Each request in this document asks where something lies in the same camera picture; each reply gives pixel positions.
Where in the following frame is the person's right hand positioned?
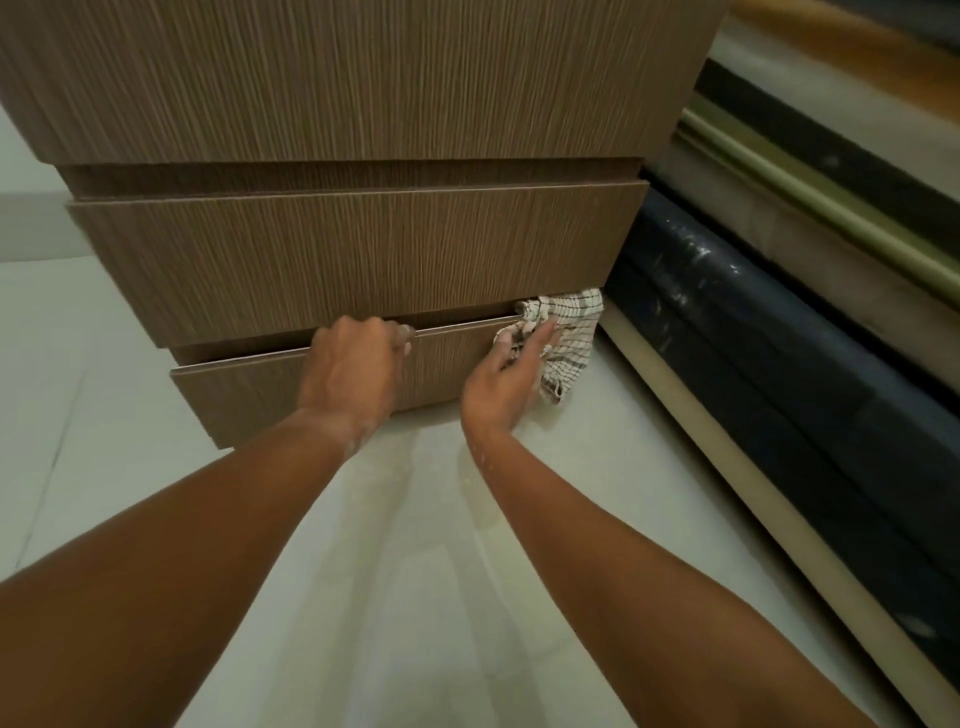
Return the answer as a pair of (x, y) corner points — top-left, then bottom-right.
(459, 315), (561, 445)

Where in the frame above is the person's left hand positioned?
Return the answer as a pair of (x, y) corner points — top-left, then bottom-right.
(297, 315), (418, 453)

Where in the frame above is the small brown wooden drawer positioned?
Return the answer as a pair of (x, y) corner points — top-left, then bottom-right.
(169, 312), (601, 451)

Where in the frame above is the white checkered cloth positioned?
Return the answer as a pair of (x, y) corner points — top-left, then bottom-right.
(491, 288), (606, 407)

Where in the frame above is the person's left forearm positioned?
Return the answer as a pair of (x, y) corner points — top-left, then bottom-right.
(0, 408), (369, 728)

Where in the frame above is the person's right forearm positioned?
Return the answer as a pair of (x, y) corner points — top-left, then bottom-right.
(461, 420), (860, 728)

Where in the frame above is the medium brown wooden drawer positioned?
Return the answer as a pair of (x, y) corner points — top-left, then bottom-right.
(66, 180), (651, 351)

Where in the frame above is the brown wooden drawer cabinet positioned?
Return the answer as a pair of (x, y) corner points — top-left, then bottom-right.
(0, 0), (733, 451)

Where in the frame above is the large brown wooden drawer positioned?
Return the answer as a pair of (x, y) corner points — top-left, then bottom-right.
(0, 0), (733, 168)

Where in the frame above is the dark blue mattress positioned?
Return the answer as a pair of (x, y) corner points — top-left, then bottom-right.
(600, 183), (960, 680)

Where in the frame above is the beige bed base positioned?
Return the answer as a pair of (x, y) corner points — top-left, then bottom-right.
(598, 298), (960, 728)

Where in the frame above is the beige mattress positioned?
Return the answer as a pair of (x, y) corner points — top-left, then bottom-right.
(651, 135), (960, 355)

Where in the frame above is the black mattress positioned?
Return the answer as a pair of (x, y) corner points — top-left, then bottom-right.
(693, 58), (960, 243)

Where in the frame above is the grey bed sheet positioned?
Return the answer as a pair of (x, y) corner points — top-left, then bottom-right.
(705, 13), (960, 183)

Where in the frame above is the orange blanket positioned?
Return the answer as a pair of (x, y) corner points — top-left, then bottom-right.
(729, 0), (960, 125)

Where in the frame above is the olive green bed rail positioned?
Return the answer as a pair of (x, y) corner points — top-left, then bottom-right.
(673, 96), (960, 310)

